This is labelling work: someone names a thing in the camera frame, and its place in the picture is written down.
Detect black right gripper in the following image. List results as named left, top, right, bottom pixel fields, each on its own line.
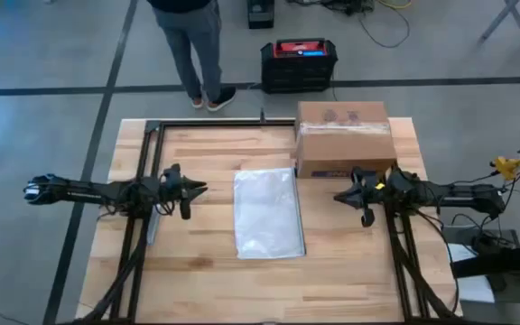
left=333, top=165, right=390, bottom=228

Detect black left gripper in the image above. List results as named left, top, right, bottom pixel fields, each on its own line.
left=151, top=162, right=209, bottom=221

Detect brown cardboard shipping box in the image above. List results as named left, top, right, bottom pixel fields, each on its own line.
left=294, top=100, right=398, bottom=180

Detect red and black toolbox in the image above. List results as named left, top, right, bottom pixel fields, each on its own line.
left=260, top=38, right=339, bottom=95

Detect person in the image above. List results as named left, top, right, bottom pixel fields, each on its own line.
left=146, top=0, right=237, bottom=113

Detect black power adapter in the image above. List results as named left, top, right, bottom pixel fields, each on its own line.
left=470, top=232, right=507, bottom=254

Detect white paper sheet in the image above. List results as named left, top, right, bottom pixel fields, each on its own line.
left=448, top=243, right=496, bottom=303

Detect black cart crossbar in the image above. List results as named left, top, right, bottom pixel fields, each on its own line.
left=450, top=241, right=520, bottom=288

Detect small black floor device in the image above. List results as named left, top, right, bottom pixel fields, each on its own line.
left=246, top=0, right=275, bottom=30

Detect grey equipment cart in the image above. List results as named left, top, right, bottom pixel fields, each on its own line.
left=440, top=224, right=520, bottom=325

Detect black aluminium table frame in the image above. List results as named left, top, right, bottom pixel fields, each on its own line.
left=68, top=117, right=464, bottom=325

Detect yellow cable connector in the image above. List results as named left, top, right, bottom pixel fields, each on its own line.
left=489, top=155, right=520, bottom=181

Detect black floor cable loop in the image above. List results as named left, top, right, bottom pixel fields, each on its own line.
left=357, top=6, right=412, bottom=50

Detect tangled floor cables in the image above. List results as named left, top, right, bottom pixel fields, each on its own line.
left=286, top=0, right=376, bottom=14

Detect yellow floor cable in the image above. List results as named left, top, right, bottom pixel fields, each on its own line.
left=375, top=0, right=413, bottom=10

